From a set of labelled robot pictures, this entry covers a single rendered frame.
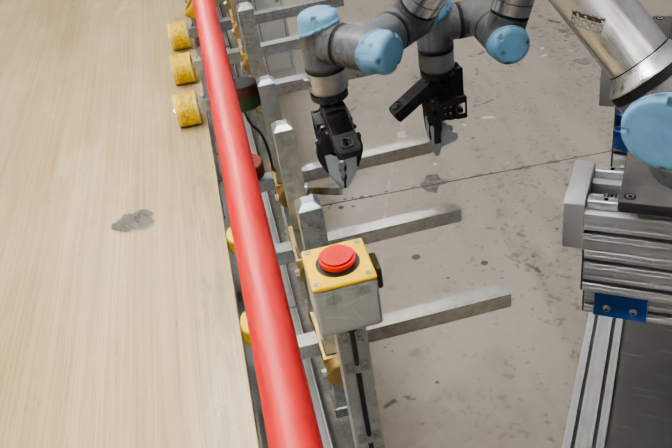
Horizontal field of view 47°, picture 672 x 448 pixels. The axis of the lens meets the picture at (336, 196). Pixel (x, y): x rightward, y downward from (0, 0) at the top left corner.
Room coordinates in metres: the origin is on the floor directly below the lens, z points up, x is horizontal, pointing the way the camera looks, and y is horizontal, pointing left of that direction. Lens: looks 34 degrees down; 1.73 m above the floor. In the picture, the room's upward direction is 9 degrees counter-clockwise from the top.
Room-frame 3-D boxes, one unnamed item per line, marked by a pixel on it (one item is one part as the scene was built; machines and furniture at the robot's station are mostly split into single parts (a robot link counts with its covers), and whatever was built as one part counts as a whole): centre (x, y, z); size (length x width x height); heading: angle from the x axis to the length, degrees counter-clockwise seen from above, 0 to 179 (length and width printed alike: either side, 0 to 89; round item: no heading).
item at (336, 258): (0.64, 0.01, 1.22); 0.04 x 0.04 x 0.02
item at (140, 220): (1.27, 0.40, 0.91); 0.09 x 0.07 x 0.02; 90
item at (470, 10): (1.47, -0.36, 1.12); 0.11 x 0.11 x 0.08; 5
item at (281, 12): (2.19, 0.13, 0.95); 0.50 x 0.04 x 0.04; 97
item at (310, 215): (0.90, 0.04, 0.90); 0.03 x 0.03 x 0.48; 7
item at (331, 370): (0.92, 0.04, 0.82); 0.13 x 0.06 x 0.05; 7
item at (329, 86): (1.29, -0.02, 1.13); 0.08 x 0.08 x 0.05
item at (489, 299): (0.95, -0.05, 0.82); 0.43 x 0.03 x 0.04; 97
